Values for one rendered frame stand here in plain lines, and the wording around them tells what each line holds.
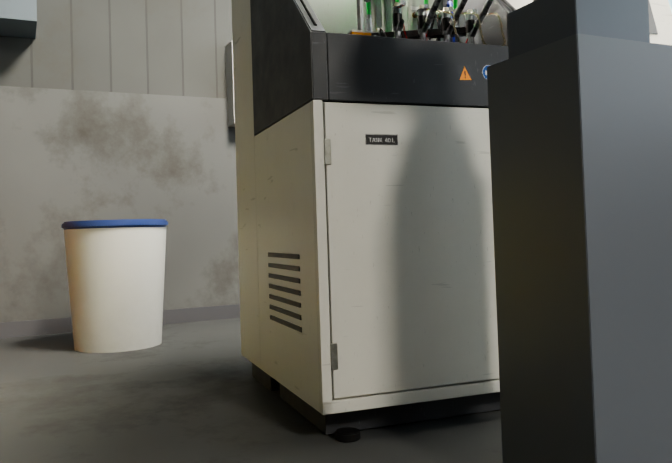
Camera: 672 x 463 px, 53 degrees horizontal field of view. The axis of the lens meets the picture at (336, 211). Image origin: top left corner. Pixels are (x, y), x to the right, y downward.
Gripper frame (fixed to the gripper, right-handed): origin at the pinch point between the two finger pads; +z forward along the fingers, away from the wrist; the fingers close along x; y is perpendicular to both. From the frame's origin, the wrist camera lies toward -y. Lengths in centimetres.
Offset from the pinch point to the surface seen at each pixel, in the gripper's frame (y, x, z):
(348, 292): 22, -28, 81
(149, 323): -143, -59, 105
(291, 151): 4, -35, 46
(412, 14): -31.8, 19.2, -4.5
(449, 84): 21.7, 0.9, 31.6
